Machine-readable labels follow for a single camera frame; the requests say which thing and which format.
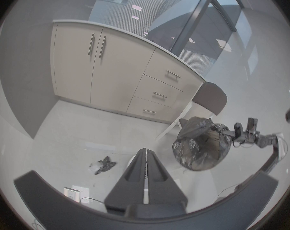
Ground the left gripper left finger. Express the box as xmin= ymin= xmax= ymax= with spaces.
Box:
xmin=105 ymin=148 xmax=146 ymax=215

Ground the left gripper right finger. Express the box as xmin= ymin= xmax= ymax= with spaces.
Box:
xmin=146 ymin=149 xmax=188 ymax=213

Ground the black plastic bag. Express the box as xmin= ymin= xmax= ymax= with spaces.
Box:
xmin=172 ymin=116 xmax=233 ymax=171

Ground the crumpled black plastic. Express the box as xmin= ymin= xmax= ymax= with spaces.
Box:
xmin=94 ymin=156 xmax=117 ymax=175

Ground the white chair with grey seat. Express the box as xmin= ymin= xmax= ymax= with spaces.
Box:
xmin=156 ymin=82 xmax=228 ymax=141

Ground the beige cabinet with drawers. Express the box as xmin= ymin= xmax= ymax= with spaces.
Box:
xmin=52 ymin=19 xmax=205 ymax=124

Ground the window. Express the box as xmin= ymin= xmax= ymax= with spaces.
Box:
xmin=87 ymin=0 xmax=253 ymax=80

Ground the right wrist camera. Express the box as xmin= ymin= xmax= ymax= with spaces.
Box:
xmin=246 ymin=118 xmax=259 ymax=135

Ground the black cable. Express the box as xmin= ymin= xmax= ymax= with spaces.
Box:
xmin=80 ymin=196 xmax=105 ymax=204

